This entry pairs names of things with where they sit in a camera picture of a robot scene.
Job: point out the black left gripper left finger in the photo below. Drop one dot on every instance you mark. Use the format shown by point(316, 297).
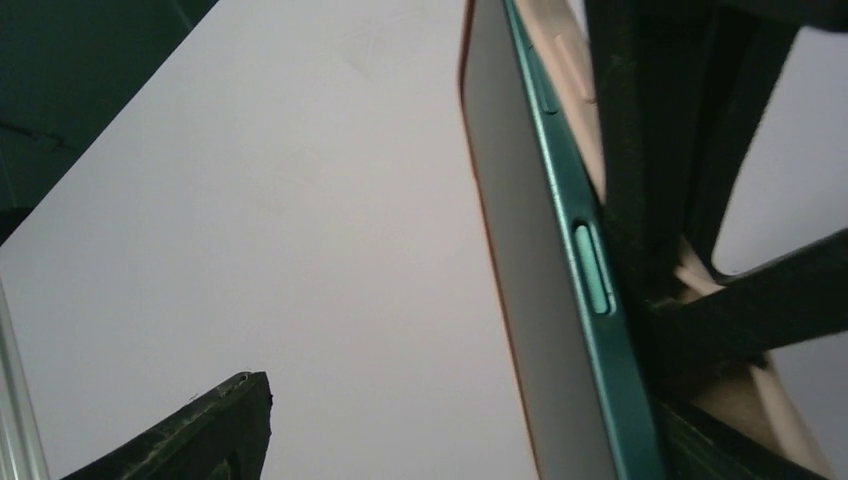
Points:
point(223, 434)

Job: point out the phone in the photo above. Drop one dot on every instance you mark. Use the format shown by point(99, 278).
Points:
point(530, 111)

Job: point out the aluminium frame post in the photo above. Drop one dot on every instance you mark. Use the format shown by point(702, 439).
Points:
point(22, 455)

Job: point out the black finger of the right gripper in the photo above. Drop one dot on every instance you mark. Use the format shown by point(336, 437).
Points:
point(681, 89)

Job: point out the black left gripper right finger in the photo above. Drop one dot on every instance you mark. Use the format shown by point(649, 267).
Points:
point(699, 446)

